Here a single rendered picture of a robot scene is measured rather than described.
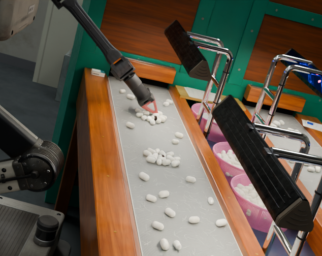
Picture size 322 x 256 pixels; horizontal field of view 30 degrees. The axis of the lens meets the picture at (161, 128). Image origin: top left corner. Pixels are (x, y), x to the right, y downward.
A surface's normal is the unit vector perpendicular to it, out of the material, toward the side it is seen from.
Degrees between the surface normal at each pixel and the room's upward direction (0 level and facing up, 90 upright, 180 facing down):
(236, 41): 90
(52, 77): 90
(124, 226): 0
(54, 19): 90
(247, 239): 0
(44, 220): 0
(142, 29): 90
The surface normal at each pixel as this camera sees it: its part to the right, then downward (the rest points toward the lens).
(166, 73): 0.14, 0.39
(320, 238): -0.96, -0.19
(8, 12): 0.57, 0.49
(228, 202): 0.26, -0.90
